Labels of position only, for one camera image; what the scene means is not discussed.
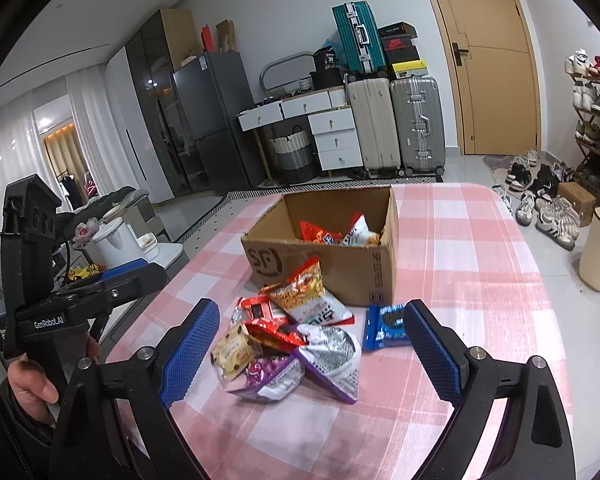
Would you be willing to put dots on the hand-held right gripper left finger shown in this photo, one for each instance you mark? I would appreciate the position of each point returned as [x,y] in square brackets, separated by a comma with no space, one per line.
[190,350]

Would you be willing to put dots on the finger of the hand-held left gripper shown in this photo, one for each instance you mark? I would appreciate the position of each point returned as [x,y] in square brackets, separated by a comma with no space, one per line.
[125,287]
[125,268]

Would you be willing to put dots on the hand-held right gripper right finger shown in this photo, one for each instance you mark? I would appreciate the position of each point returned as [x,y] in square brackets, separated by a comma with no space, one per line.
[432,355]

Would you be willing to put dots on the beige cookie packet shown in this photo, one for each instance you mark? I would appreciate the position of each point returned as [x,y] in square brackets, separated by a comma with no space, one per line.
[235,350]

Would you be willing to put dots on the blue cookie packet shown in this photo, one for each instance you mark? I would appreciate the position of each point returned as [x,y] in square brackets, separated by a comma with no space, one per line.
[382,327]

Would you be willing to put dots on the red dark-centred snack packet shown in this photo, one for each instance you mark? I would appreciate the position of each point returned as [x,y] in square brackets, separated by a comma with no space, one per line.
[255,310]

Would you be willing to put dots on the purple snack packet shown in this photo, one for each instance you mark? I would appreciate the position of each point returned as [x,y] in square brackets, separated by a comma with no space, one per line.
[270,377]

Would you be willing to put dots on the silver purple-edged snack packet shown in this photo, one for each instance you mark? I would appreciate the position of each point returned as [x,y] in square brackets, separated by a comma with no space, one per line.
[335,355]

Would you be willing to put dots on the large orange white snack packet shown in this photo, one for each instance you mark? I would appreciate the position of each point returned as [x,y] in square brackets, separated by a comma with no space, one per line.
[305,290]

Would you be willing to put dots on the brown cardboard box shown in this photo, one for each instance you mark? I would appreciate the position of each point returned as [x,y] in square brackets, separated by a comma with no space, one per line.
[320,270]

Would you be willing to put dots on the person's left forearm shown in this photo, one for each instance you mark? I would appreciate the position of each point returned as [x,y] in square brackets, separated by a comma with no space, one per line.
[10,440]

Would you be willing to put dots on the person's left hand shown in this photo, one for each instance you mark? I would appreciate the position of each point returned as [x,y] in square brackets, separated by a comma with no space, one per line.
[30,380]

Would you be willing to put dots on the small white bowl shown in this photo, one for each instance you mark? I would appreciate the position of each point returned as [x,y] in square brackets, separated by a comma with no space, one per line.
[149,246]

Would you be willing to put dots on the white side table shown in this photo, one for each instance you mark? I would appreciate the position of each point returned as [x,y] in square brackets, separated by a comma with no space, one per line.
[172,255]

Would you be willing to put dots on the dark green cloth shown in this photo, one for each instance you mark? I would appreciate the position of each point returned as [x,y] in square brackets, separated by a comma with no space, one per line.
[105,200]

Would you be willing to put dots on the pink checked tablecloth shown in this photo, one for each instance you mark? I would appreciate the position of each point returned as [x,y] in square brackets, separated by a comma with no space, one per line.
[455,260]

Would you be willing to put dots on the white curtain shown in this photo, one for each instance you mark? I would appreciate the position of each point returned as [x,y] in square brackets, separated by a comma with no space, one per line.
[10,150]

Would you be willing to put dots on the dark glass cabinet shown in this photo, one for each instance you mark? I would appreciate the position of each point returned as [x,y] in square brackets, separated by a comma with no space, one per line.
[150,110]

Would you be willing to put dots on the dark grey refrigerator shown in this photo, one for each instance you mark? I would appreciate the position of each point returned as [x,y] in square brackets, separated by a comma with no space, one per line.
[215,110]

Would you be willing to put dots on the pile of loose shoes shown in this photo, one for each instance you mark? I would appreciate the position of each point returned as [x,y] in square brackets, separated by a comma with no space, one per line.
[545,205]

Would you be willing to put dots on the grey white laundry basket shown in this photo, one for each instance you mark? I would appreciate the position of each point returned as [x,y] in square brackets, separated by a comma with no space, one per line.
[292,157]

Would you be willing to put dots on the grey door mat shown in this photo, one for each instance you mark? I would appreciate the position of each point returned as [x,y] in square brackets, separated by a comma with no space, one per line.
[495,162]

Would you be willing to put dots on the small cardboard box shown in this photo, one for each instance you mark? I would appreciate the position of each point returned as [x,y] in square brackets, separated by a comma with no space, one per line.
[577,202]

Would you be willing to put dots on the silver suitcase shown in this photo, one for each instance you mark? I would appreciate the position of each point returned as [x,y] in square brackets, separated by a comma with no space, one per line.
[417,125]

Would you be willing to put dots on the beige suitcase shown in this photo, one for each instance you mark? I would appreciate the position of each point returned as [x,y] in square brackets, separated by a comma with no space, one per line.
[375,125]

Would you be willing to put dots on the red paper bag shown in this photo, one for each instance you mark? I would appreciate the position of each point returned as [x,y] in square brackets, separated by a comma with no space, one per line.
[208,40]

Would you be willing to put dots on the white desk with drawers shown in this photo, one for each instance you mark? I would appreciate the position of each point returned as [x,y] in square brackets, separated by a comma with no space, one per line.
[335,130]

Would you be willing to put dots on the brown paper bag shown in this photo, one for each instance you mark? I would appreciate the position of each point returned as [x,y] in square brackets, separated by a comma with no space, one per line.
[225,37]

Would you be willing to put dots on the small white basket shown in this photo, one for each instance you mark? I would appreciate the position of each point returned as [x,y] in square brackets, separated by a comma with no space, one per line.
[306,84]

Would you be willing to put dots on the black storage box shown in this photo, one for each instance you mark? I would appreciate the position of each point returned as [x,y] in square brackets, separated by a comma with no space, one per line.
[327,80]

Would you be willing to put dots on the wooden door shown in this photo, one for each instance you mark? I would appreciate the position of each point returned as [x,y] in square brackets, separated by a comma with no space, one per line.
[495,85]

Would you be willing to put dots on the yellow black shoe box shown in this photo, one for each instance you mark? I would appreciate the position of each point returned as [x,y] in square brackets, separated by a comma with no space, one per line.
[407,69]

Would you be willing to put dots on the black printed bag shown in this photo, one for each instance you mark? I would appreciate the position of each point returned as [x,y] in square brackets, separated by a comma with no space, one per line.
[326,60]

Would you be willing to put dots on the shoe rack full of shoes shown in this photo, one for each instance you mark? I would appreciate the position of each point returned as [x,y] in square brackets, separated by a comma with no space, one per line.
[597,110]

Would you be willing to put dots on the black shoe box red logo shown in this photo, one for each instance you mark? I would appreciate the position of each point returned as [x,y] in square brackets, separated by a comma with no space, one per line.
[400,50]

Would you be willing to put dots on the teal suitcase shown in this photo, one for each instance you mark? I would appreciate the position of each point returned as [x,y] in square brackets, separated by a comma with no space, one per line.
[352,35]

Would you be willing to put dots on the black red-striped shoe box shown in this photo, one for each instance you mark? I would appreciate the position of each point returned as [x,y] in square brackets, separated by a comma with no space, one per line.
[395,28]

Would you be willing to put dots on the grey curved metal frame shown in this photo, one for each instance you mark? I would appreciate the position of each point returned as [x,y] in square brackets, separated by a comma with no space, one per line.
[280,62]

